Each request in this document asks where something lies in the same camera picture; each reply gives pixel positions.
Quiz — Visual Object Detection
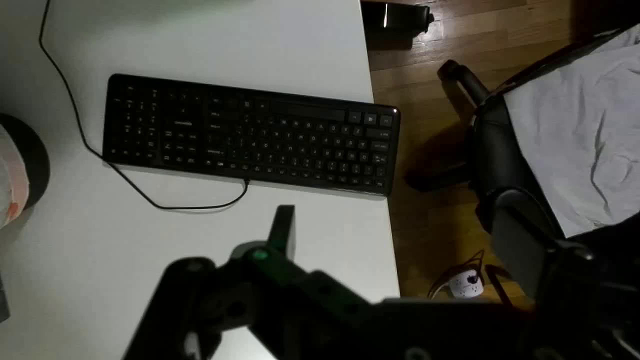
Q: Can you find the black keyboard cable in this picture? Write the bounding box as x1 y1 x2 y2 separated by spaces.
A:
36 0 252 214

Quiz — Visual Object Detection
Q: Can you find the black bottle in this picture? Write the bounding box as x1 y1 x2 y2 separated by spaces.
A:
360 0 436 51

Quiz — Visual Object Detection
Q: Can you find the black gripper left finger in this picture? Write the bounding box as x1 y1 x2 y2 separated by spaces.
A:
121 203 376 360

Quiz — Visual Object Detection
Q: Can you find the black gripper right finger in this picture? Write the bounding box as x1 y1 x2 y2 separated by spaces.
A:
532 237 640 360

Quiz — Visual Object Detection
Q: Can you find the black computer keyboard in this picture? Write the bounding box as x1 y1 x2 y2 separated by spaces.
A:
99 72 401 198

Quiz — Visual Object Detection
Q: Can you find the black office chair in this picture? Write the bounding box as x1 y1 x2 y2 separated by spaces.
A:
403 26 640 316

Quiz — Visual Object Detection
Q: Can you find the small white device with red cords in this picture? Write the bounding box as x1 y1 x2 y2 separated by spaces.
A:
427 247 514 307

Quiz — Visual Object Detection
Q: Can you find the trash bin with white liner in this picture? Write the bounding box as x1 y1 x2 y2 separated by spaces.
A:
0 123 31 231

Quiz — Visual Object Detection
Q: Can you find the white cloth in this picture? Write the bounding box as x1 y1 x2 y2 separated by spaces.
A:
502 23 640 239

